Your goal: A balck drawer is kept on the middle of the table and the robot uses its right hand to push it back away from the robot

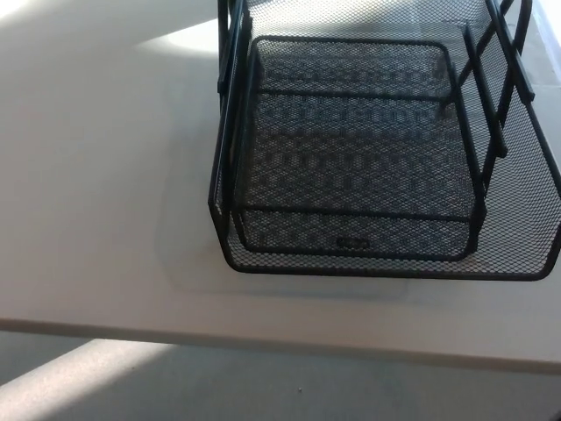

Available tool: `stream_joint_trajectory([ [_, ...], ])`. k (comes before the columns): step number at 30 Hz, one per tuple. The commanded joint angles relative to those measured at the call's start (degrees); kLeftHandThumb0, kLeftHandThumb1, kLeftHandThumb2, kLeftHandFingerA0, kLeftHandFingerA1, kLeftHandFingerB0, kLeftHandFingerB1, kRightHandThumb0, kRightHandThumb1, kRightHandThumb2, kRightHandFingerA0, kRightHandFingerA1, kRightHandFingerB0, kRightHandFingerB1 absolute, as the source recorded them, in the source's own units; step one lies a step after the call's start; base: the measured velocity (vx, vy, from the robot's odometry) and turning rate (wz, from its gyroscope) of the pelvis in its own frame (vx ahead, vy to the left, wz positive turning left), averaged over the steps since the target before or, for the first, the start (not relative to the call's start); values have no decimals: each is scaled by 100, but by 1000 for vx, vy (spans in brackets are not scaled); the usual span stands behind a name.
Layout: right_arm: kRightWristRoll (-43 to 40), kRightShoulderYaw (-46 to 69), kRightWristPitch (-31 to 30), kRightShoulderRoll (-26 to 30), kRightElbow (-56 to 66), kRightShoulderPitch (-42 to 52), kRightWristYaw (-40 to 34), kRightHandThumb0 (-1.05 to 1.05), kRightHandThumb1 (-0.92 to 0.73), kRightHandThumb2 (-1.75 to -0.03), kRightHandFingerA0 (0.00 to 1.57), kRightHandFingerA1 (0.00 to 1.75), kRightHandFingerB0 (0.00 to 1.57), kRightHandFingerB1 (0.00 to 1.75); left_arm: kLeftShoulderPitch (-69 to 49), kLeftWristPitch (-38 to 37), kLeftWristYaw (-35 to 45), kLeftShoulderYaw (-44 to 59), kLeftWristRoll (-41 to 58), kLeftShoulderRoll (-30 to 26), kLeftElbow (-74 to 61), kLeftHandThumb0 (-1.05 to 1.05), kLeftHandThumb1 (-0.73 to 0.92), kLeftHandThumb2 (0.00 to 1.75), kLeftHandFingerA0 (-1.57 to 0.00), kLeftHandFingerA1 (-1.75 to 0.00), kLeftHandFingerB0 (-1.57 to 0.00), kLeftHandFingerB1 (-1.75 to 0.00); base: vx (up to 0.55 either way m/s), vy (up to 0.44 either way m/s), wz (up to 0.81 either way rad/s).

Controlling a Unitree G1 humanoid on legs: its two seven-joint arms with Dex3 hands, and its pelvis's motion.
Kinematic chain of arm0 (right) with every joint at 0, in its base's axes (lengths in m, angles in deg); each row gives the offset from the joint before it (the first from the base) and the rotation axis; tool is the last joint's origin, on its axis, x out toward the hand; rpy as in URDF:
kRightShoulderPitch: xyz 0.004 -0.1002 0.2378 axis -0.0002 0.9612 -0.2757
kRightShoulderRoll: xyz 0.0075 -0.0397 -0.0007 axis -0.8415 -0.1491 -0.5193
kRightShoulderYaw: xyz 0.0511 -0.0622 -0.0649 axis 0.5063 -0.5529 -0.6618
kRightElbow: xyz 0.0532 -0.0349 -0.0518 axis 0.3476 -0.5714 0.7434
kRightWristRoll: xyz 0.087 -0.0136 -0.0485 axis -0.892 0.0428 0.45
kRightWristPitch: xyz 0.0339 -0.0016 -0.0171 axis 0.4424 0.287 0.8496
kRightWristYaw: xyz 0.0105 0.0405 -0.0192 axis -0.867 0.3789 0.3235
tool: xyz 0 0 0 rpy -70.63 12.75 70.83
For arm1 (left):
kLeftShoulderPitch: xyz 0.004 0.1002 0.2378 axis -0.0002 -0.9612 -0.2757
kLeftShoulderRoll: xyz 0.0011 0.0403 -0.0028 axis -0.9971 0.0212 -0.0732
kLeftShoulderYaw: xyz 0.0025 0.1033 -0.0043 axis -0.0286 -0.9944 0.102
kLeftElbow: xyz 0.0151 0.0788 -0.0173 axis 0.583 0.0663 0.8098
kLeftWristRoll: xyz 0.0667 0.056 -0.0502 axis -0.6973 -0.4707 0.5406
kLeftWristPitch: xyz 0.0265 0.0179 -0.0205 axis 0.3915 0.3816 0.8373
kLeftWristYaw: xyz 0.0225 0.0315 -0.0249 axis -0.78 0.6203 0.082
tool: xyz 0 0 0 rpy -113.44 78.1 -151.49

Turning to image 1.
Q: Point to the black mesh sliding tray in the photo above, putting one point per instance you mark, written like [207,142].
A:
[519,210]

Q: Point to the black mesh tray with label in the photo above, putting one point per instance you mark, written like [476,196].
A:
[350,230]

